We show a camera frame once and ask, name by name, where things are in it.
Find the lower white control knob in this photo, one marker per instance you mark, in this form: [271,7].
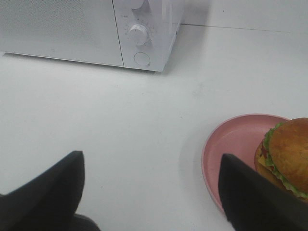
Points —
[138,34]

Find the upper white control knob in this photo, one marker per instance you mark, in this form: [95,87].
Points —
[136,4]

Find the burger with lettuce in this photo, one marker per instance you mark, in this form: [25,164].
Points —
[282,157]

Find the white microwave door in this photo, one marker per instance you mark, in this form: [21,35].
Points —
[76,30]

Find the pink round plate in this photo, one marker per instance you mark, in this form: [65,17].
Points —
[239,136]

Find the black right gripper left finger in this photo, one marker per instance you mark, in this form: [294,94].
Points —
[49,201]

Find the white microwave oven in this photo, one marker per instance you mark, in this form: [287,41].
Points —
[162,18]

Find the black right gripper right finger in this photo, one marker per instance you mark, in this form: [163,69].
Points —
[252,203]

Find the white control knob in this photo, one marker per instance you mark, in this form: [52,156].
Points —
[136,4]
[138,34]

